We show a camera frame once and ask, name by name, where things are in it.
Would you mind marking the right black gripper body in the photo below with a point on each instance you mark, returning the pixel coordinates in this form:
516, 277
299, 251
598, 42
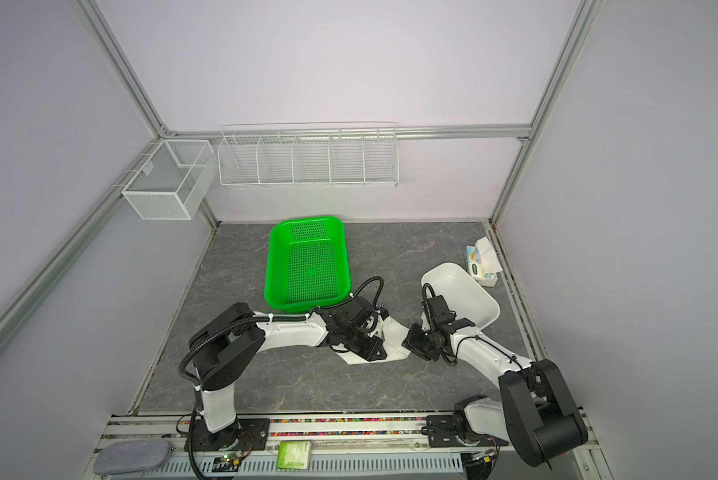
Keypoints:
422, 341

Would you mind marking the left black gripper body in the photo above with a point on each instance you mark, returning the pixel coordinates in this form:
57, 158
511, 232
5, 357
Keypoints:
361, 343

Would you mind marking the small white mesh basket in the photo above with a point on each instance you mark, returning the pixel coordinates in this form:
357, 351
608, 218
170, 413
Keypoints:
173, 180

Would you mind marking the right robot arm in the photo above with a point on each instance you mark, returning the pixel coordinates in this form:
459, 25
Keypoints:
536, 412

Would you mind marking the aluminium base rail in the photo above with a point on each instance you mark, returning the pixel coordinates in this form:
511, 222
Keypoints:
383, 432

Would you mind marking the long white wire shelf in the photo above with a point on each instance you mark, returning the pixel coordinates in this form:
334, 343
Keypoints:
320, 154

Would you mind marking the white paper napkin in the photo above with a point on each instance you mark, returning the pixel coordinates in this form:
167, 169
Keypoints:
389, 335

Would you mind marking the tissue pack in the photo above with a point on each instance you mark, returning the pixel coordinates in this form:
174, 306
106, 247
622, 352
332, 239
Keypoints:
483, 264

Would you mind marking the grey cloth pad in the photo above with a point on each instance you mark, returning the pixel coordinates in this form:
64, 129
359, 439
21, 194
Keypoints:
132, 457

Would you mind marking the white oval plastic tub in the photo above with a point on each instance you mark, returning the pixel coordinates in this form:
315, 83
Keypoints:
463, 294

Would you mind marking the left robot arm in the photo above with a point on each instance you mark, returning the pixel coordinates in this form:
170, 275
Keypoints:
220, 352

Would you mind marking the green perforated plastic basket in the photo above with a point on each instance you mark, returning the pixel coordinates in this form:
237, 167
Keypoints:
307, 264

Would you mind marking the white slotted cable duct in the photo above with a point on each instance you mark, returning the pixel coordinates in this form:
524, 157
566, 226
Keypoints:
333, 465

